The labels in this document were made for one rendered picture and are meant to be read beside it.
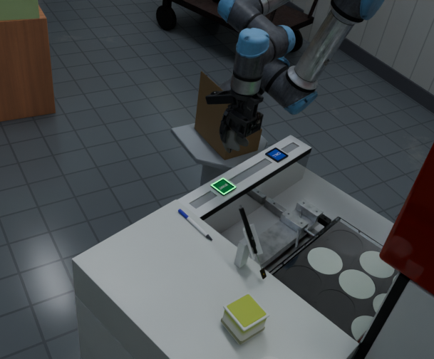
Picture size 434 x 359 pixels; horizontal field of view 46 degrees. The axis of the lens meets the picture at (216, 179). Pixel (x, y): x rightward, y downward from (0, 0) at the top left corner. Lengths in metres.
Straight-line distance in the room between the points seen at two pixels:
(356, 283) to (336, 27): 0.76
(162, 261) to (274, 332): 0.33
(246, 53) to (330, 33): 0.48
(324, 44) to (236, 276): 0.79
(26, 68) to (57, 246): 1.21
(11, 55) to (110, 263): 2.20
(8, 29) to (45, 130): 0.64
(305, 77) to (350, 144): 1.94
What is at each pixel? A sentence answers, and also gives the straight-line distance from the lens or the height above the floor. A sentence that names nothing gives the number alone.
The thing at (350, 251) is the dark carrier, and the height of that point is 0.90.
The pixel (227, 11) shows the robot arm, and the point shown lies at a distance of 1.39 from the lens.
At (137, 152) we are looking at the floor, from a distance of 3.22.
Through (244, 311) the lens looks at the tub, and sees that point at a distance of 1.16.
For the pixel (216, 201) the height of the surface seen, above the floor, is 0.96.
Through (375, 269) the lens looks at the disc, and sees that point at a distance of 1.54.
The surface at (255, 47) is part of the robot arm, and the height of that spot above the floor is 1.44.
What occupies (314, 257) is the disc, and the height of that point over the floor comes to 0.90.
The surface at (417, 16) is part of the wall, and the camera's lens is 4.41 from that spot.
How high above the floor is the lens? 1.96
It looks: 40 degrees down
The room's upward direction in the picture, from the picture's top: 9 degrees clockwise
